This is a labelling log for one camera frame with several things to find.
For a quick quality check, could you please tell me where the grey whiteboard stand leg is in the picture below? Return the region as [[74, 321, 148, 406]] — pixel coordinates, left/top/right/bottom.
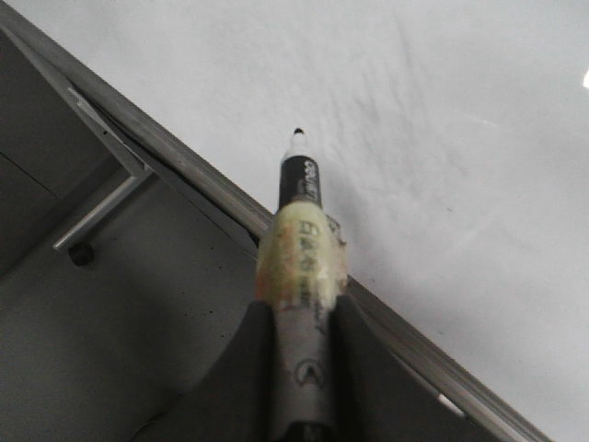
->
[[52, 169, 153, 251]]

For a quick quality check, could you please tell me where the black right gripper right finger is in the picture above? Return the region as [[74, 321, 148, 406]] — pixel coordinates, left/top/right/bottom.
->
[[333, 296, 441, 441]]

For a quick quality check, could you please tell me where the white whiteboard with metal frame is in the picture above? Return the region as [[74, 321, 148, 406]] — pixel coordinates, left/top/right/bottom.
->
[[11, 1, 588, 441]]

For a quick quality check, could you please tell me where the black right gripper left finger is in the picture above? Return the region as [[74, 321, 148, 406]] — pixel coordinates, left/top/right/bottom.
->
[[151, 301, 273, 441]]

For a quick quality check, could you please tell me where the black caster wheel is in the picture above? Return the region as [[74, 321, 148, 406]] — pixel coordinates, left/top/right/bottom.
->
[[68, 242, 95, 267]]

